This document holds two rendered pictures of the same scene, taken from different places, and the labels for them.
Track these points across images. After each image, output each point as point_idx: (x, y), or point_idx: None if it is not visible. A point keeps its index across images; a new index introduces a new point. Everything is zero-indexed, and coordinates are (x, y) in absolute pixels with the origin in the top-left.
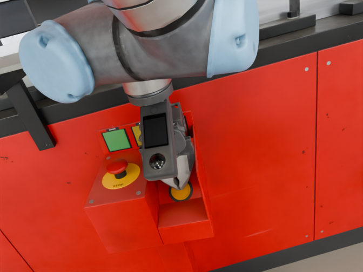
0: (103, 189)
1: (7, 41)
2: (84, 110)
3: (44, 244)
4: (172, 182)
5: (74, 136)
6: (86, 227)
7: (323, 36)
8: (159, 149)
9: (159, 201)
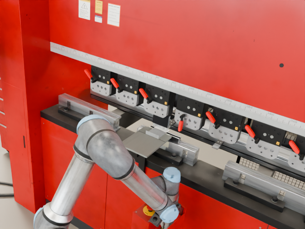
0: (142, 210)
1: (154, 124)
2: (160, 172)
3: (116, 201)
4: (162, 226)
5: (152, 176)
6: (134, 209)
7: (273, 221)
8: (158, 216)
9: (155, 227)
